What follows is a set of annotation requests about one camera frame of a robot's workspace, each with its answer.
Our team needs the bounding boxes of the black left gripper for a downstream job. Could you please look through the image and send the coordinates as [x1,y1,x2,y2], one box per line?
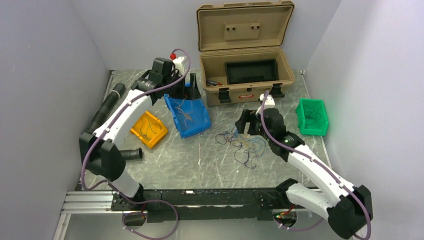
[163,72,201,101]

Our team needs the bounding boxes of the yellow wires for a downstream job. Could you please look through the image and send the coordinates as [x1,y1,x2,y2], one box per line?
[173,99,263,147]

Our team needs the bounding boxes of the blue wires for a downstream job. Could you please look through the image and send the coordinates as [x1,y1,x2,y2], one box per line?
[137,115,269,157]

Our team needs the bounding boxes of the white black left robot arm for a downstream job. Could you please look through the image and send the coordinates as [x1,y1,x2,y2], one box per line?
[79,54,191,210]

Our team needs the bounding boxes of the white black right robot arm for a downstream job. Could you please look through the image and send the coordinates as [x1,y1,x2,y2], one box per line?
[235,108,373,240]

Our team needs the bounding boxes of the tools inside toolbox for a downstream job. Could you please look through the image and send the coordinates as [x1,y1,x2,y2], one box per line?
[205,80,224,87]

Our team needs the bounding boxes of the blue plastic bin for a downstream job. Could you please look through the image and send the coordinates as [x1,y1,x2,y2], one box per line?
[164,94,212,139]

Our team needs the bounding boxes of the black tray in toolbox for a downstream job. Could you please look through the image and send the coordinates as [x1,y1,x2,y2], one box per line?
[224,59,279,85]

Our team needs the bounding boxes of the yellow plastic bin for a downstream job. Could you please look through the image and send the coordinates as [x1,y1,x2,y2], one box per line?
[130,111,168,149]

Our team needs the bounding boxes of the tan open toolbox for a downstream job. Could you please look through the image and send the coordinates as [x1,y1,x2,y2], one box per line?
[196,0,295,107]

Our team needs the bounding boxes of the green plastic bin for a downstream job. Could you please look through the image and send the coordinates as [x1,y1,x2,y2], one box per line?
[295,98,329,137]

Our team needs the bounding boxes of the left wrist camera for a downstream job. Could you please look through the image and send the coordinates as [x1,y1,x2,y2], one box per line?
[170,52,190,87]

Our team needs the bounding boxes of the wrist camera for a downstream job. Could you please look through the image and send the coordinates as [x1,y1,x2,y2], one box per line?
[259,94,275,109]
[170,52,190,87]

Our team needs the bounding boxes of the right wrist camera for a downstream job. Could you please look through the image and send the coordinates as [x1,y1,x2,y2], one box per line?
[259,94,275,109]

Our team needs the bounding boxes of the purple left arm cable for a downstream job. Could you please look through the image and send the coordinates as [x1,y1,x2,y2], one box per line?
[80,48,192,239]

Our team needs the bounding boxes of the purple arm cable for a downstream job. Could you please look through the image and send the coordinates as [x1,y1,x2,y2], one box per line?
[259,90,373,240]
[80,48,192,239]

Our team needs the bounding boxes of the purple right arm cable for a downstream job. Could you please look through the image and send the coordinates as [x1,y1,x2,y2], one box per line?
[259,90,373,240]

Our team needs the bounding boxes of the black corrugated hose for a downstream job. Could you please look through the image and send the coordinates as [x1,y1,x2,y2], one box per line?
[86,82,144,162]

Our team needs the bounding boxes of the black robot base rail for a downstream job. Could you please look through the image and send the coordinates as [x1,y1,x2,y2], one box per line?
[110,187,292,223]

